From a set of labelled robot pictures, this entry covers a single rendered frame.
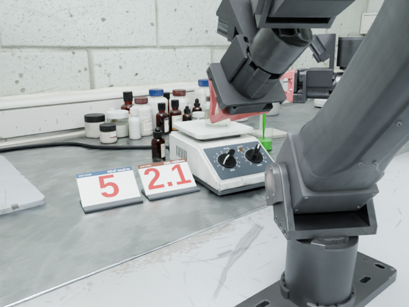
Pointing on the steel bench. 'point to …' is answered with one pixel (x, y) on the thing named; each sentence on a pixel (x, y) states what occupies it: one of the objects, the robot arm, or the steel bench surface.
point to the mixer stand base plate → (16, 190)
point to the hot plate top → (198, 129)
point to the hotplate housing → (192, 147)
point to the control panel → (246, 169)
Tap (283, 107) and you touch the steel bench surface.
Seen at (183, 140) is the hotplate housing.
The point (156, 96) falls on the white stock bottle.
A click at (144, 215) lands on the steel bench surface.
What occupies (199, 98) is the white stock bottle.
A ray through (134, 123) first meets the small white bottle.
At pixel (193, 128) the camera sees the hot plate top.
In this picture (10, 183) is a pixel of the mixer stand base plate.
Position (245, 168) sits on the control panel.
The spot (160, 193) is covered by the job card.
